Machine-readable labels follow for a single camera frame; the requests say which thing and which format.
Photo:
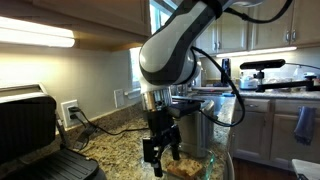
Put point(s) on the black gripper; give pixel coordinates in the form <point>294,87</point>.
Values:
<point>160,123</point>

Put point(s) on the brown bread slice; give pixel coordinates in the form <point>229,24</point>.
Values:
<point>185,167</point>

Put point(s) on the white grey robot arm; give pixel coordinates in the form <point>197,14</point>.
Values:
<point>166,50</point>

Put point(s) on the stainless steel toaster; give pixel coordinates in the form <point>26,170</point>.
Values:
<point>196,133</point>

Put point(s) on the black toaster lever knob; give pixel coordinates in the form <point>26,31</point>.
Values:
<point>213,117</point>

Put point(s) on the clear glass baking dish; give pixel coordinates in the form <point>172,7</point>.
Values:
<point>210,166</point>

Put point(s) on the beige lower cabinets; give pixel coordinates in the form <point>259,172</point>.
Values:
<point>250,133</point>

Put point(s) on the beige cabinets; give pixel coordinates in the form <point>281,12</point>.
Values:
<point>233,36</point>
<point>250,133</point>

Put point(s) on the black soda maker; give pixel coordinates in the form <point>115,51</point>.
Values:
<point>226,63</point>

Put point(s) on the silver kettle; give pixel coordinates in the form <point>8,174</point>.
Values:
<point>248,83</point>

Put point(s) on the beige upper cabinets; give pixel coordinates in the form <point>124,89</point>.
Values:
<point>233,36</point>

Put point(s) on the black panini grill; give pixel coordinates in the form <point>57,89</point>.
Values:
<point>26,126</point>

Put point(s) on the under-cabinet light strip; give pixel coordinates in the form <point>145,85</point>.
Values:
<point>266,51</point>
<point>33,35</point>

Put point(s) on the wooden upper cabinet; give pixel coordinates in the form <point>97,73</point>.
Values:
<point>100,16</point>

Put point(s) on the blue hanging towel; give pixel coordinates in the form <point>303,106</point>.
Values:
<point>305,126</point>

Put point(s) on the white cart top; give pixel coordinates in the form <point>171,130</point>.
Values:
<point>306,170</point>

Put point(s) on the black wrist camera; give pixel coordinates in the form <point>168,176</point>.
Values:
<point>185,108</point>

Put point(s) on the white blank wall plate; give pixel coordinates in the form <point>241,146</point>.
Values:
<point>119,98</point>

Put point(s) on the white wall outlet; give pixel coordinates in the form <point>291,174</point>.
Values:
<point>65,116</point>

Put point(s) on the black stereo camera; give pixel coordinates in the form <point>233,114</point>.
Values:
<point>263,64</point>

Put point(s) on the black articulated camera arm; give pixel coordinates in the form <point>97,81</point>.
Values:
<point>286,85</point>

